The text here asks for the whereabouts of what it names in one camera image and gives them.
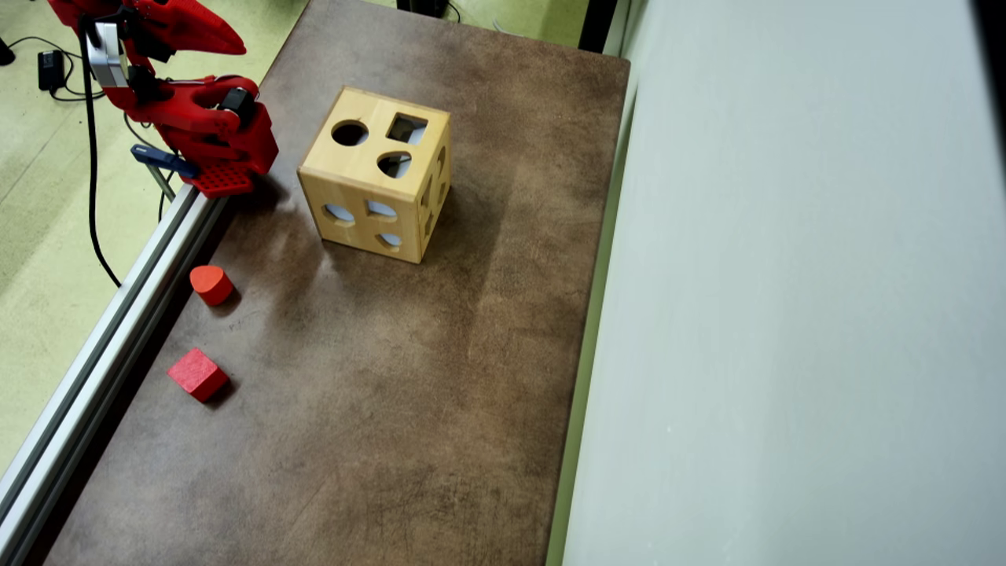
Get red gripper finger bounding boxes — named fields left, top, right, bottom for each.
left=163, top=0, right=247, bottom=51
left=152, top=18, right=248, bottom=57

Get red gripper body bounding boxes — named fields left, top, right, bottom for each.
left=47, top=0, right=177, bottom=65

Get wooden shape sorter box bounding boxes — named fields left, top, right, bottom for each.
left=297, top=86, right=453, bottom=264

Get blue clamp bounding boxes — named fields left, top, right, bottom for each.
left=131, top=144, right=199, bottom=201

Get red rounded wooden block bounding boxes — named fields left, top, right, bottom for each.
left=190, top=265, right=235, bottom=307

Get red wooden cube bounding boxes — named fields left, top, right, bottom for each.
left=167, top=347, right=230, bottom=403

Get black and white wrist camera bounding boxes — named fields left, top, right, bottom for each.
left=85, top=22, right=131, bottom=90

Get black floor cable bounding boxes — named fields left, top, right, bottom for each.
left=4, top=35, right=107, bottom=103

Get black camera cable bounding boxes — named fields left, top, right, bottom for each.
left=76, top=16, right=123, bottom=289

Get aluminium profile rail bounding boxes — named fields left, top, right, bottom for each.
left=0, top=182, right=229, bottom=566

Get black vertical post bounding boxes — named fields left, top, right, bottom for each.
left=579, top=0, right=619, bottom=54

